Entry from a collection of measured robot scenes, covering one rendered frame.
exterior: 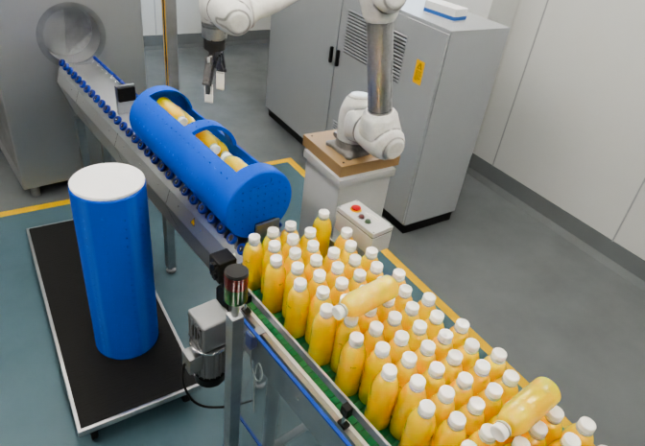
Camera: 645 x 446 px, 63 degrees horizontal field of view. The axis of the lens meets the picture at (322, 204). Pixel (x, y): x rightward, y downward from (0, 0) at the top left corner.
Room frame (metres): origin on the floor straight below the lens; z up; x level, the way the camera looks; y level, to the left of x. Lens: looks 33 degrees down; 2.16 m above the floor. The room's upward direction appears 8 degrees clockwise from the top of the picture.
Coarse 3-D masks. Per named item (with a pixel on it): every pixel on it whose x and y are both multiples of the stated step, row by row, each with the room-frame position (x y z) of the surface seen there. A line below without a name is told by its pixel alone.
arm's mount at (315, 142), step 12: (324, 132) 2.35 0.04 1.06; (312, 144) 2.22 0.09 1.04; (324, 144) 2.22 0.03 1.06; (324, 156) 2.13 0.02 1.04; (336, 156) 2.11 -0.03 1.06; (372, 156) 2.16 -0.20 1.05; (336, 168) 2.05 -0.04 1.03; (348, 168) 2.05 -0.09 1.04; (360, 168) 2.08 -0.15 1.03; (372, 168) 2.13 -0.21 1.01
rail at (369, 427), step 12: (252, 300) 1.23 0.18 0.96; (264, 312) 1.18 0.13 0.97; (276, 324) 1.13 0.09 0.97; (288, 336) 1.09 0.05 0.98; (300, 348) 1.04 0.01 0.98; (312, 360) 1.01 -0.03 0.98; (324, 372) 0.97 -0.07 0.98; (336, 396) 0.92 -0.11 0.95; (360, 420) 0.85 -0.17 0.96; (372, 432) 0.81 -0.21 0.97; (384, 444) 0.78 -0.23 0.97
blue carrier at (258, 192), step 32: (160, 96) 2.22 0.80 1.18; (160, 128) 1.93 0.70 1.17; (192, 128) 1.87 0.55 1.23; (224, 128) 1.93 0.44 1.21; (192, 160) 1.71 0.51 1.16; (256, 160) 1.86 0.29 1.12; (192, 192) 1.72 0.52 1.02; (224, 192) 1.53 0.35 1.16; (256, 192) 1.57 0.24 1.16; (288, 192) 1.67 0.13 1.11
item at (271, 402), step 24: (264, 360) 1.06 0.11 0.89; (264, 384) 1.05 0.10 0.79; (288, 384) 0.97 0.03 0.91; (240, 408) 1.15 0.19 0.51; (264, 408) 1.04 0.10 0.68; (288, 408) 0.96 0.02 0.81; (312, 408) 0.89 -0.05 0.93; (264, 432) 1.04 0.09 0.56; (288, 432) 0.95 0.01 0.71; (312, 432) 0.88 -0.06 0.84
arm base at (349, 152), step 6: (336, 132) 2.29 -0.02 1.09; (336, 138) 2.20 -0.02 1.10; (330, 144) 2.20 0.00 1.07; (336, 144) 2.18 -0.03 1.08; (342, 144) 2.15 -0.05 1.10; (348, 144) 2.14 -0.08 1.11; (336, 150) 2.17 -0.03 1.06; (342, 150) 2.15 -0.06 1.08; (348, 150) 2.14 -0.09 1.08; (354, 150) 2.14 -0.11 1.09; (360, 150) 2.15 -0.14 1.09; (348, 156) 2.10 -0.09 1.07; (354, 156) 2.12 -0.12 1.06; (360, 156) 2.14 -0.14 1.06
